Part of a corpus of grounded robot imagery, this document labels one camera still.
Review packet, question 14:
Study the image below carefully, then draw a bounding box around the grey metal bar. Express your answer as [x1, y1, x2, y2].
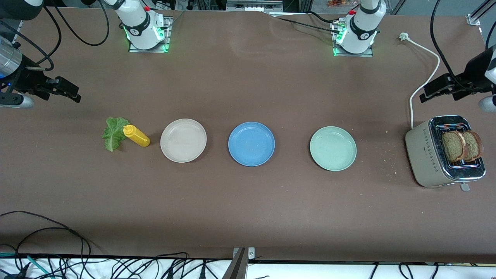
[222, 248, 248, 279]

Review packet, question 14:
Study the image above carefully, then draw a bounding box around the brown toast slice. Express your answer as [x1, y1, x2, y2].
[442, 131, 465, 163]
[463, 131, 484, 162]

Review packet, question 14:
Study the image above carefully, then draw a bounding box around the teal cable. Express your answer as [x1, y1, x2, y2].
[0, 252, 53, 279]

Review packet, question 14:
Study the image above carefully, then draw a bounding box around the aluminium frame profile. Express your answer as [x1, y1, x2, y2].
[467, 0, 496, 26]

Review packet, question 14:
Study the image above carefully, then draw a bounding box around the short black table cable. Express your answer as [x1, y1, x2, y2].
[308, 11, 341, 24]

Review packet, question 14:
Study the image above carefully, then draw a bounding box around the looped black cable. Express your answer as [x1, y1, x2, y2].
[0, 211, 91, 272]

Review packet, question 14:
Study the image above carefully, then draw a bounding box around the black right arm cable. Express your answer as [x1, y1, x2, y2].
[0, 0, 112, 72]

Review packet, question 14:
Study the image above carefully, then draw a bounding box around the silver corner bracket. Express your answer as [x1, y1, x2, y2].
[233, 247, 255, 261]

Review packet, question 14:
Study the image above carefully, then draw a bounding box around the green lettuce leaf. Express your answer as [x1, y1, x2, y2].
[102, 117, 130, 152]

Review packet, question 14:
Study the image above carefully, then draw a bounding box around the beige chrome toaster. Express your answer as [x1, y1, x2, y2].
[405, 115, 486, 192]

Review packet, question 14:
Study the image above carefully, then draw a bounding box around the mint green round plate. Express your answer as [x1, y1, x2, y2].
[309, 126, 357, 172]

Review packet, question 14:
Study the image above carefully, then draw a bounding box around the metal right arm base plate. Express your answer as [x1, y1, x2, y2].
[129, 16, 172, 53]

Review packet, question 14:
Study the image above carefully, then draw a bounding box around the aluminium frame rail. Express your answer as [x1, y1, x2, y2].
[12, 19, 24, 43]

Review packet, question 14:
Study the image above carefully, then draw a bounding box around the blue round plate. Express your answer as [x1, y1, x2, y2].
[228, 122, 276, 167]

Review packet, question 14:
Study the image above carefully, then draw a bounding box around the yellow squeeze bottle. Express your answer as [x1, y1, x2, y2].
[123, 125, 151, 148]

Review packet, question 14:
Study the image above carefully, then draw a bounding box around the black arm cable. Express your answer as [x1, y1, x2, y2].
[0, 0, 112, 72]
[430, 0, 496, 91]

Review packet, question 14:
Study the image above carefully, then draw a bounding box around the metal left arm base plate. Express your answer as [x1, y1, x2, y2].
[332, 19, 374, 57]

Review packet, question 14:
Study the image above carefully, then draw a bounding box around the white toaster power cord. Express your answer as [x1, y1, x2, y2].
[399, 33, 441, 129]

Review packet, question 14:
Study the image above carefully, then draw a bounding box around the beige round plate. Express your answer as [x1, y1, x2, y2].
[160, 119, 207, 163]

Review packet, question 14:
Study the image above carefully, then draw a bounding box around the long black table cable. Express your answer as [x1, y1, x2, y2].
[277, 17, 343, 33]

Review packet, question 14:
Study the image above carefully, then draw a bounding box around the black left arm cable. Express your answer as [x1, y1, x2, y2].
[430, 0, 496, 91]

